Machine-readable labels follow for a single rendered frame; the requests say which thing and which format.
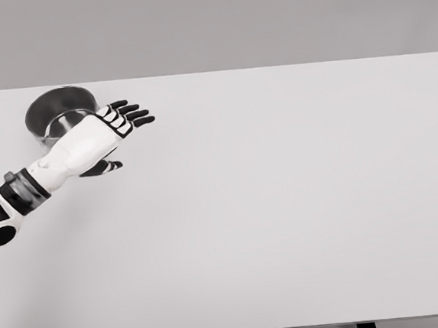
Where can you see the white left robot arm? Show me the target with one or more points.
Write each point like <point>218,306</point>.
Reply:
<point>21,189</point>

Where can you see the grey metal pot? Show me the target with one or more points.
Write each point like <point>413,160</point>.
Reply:
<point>54,107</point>

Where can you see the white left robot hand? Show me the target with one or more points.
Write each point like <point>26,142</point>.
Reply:
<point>93,134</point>

